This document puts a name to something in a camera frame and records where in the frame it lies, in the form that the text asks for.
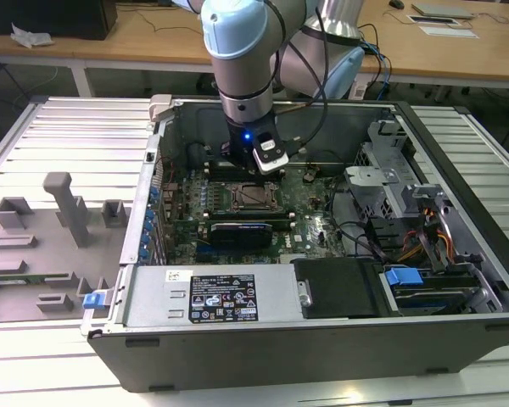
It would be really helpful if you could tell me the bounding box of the black cable bundle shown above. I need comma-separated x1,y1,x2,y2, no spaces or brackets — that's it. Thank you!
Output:
364,218,408,264

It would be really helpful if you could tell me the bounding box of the green motherboard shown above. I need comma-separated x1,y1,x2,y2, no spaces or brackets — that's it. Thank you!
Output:
159,162,354,266

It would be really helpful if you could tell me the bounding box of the orange yellow wire bundle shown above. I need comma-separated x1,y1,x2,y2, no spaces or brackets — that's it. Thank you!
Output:
396,205,456,264

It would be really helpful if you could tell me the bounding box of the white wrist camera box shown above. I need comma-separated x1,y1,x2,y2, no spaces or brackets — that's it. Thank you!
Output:
253,131,291,175

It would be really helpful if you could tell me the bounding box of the silver latch handle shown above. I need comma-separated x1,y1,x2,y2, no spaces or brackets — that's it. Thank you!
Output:
296,278,313,307

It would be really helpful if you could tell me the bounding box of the black graphics card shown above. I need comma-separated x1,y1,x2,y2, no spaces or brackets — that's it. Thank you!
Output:
210,220,276,252

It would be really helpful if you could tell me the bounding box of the black plastic drive cover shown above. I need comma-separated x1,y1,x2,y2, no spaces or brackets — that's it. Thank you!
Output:
290,257,386,320

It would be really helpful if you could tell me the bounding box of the green RAM stick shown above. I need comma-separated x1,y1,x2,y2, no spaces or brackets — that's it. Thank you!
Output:
0,274,71,285

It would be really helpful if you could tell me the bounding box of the CPU socket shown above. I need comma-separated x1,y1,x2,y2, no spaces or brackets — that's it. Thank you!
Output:
223,181,284,215

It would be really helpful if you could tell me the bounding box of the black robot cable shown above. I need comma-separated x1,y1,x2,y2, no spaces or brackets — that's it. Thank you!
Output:
265,0,330,156

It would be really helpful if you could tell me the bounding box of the white crumpled bag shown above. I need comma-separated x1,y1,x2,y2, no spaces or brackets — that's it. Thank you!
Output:
10,21,54,48

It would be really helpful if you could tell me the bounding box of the white power adapter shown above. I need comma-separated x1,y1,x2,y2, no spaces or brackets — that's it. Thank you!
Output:
348,80,368,101

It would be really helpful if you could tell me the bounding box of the metal socket cover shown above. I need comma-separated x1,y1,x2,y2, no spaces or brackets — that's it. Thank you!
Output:
228,185,281,211

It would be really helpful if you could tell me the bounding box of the wooden desk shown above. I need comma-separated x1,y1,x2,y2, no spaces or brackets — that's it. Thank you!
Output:
0,0,509,91

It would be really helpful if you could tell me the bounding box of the black RAM slot bank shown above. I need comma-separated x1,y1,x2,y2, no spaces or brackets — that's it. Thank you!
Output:
206,210,299,232
204,161,286,180

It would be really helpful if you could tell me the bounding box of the grey case latch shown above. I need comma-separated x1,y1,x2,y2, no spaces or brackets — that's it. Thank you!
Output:
148,94,178,125

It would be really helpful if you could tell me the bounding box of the black open PC case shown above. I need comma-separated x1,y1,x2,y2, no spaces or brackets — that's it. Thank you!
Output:
79,95,509,393

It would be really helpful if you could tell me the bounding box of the black computer tower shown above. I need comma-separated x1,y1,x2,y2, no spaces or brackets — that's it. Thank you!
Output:
0,0,119,42

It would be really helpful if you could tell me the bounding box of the grey laptop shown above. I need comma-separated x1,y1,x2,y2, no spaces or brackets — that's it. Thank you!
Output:
410,2,478,20

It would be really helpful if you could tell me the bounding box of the hard disk in blue carrier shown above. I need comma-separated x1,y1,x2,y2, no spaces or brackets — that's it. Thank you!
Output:
383,265,491,317

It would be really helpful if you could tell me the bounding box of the silver power supply box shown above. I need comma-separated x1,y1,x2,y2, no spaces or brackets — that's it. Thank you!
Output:
117,265,303,328

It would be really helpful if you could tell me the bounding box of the blue cable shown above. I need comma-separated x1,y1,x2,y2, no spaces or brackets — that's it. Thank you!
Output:
362,40,394,101

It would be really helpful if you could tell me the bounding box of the silver perforated drive cage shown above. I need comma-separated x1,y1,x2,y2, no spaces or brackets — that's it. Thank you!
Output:
344,120,417,221

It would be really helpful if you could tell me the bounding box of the grey parts rack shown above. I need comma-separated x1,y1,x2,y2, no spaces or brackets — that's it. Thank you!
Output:
0,171,131,326

